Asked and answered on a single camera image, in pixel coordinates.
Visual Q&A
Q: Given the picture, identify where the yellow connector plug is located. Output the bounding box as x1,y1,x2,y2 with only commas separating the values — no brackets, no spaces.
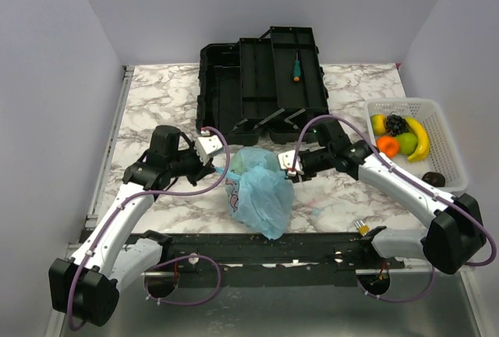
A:
354,220,370,236

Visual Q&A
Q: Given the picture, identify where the light blue printed plastic bag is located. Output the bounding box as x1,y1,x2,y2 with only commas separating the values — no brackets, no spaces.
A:
225,147,295,240

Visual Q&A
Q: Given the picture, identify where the yellow lemon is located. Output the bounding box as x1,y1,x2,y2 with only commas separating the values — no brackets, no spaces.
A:
370,114,387,136

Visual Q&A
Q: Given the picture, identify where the orange fruit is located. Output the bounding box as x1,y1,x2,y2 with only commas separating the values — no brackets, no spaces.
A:
376,136,399,158

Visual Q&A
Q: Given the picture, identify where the green pear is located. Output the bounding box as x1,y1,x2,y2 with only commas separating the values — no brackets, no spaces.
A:
395,133,418,156

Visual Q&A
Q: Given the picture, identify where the green orange screwdriver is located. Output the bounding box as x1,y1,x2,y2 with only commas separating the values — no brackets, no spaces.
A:
292,51,302,82

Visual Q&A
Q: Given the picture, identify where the white plastic fruit basket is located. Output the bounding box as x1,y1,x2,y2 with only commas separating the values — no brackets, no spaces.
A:
364,98,468,195

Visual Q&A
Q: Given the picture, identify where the dark plum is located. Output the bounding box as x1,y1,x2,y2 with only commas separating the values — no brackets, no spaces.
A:
422,172,447,188

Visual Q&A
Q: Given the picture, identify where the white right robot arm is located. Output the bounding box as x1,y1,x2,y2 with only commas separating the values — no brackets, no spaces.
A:
278,116,492,275

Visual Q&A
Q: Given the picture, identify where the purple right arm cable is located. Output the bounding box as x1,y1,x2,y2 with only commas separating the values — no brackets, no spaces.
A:
290,114,498,267

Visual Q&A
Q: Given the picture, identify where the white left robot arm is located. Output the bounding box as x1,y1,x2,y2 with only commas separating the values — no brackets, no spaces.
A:
48,126,228,326

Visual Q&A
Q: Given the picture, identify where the black open toolbox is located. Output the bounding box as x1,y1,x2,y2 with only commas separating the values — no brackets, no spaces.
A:
196,27,329,146

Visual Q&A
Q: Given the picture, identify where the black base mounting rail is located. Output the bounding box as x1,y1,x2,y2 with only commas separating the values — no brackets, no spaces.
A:
127,230,405,291

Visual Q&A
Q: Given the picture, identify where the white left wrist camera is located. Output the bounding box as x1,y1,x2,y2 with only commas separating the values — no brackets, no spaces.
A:
194,135,225,165

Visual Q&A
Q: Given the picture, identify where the green apple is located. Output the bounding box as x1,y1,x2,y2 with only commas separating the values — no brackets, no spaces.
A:
230,156,246,175

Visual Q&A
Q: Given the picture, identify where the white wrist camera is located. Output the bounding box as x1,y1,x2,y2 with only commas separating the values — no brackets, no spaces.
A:
278,150,303,177
194,135,225,165

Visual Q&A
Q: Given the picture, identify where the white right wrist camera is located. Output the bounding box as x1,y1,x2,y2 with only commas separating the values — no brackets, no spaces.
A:
278,150,303,177

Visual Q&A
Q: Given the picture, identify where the yellow banana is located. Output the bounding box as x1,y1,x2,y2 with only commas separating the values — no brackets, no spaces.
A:
405,117,430,162

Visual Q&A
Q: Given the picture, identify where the dark purple grape bunch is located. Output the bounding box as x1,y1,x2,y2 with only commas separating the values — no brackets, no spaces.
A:
384,114,409,137

